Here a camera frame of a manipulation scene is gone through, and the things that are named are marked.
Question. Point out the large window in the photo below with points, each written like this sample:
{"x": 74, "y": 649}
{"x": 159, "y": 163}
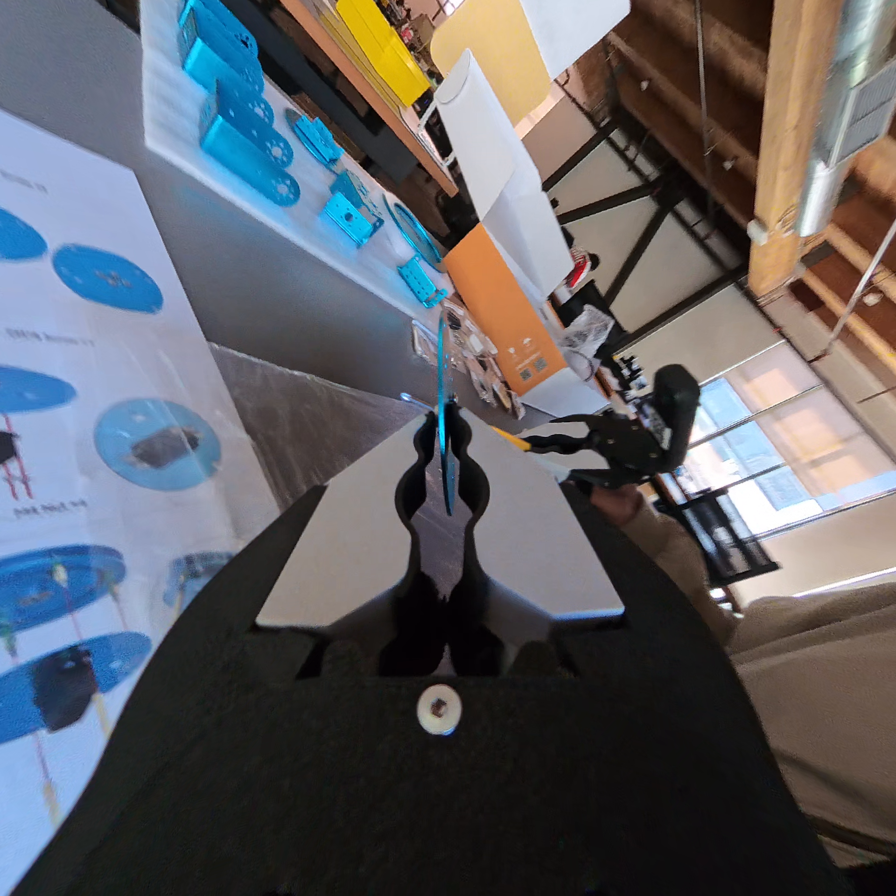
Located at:
{"x": 770, "y": 434}

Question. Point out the yellow box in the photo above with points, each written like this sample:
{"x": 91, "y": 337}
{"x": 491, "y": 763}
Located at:
{"x": 381, "y": 49}

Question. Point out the white instruction manual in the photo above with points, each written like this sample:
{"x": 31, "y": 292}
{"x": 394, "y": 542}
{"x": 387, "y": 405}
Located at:
{"x": 70, "y": 336}

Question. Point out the orange cardboard box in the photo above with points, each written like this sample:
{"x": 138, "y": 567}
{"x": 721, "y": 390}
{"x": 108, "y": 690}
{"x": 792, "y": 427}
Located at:
{"x": 504, "y": 308}

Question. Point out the blue U-shaped bracket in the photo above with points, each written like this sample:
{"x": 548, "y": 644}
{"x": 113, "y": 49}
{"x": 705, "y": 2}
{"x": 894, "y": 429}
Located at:
{"x": 238, "y": 119}
{"x": 217, "y": 42}
{"x": 269, "y": 157}
{"x": 280, "y": 189}

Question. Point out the clear plastic bag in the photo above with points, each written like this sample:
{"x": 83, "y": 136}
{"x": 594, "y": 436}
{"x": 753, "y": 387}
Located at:
{"x": 315, "y": 420}

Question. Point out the white board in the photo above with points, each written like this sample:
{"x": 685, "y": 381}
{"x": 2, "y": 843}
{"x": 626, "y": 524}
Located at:
{"x": 574, "y": 35}

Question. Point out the wooden ceiling beam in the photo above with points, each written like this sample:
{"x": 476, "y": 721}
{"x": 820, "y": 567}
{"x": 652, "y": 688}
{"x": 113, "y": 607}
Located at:
{"x": 798, "y": 140}

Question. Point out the silver ventilation duct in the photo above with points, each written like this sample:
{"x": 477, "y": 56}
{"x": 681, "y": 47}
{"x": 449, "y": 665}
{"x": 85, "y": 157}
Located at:
{"x": 840, "y": 119}

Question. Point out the white foam tray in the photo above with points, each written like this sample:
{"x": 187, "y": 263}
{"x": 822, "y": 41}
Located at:
{"x": 315, "y": 210}

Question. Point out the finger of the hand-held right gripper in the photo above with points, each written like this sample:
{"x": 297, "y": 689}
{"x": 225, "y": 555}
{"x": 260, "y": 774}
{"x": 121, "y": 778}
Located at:
{"x": 593, "y": 480}
{"x": 567, "y": 437}

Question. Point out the blue perforated plate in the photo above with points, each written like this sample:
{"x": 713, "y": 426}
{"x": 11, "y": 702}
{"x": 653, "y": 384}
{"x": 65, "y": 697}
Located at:
{"x": 423, "y": 280}

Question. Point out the small bags of screws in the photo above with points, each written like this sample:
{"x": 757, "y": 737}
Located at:
{"x": 483, "y": 364}

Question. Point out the grey desk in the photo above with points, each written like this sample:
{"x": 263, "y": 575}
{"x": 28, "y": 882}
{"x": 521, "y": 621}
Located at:
{"x": 210, "y": 238}

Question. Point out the person's right hand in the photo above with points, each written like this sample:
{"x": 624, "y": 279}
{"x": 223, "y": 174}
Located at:
{"x": 619, "y": 504}

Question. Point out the light wooden panel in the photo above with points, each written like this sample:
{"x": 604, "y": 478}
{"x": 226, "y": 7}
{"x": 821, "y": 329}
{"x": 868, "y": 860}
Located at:
{"x": 490, "y": 49}

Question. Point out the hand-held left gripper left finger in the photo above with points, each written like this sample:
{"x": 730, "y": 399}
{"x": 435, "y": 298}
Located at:
{"x": 336, "y": 553}

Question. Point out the blue servo bracket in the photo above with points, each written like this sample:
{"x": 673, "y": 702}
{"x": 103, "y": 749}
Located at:
{"x": 350, "y": 210}

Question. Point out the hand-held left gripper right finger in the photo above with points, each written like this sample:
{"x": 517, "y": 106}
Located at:
{"x": 539, "y": 553}

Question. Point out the blue round metal disc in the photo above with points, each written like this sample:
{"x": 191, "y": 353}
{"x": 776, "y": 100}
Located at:
{"x": 445, "y": 378}

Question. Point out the bubble wrap bag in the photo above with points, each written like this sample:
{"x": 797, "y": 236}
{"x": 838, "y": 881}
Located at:
{"x": 588, "y": 329}

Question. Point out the white cardboard box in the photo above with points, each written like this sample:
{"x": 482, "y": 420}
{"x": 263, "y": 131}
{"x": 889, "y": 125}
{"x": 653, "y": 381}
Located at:
{"x": 504, "y": 168}

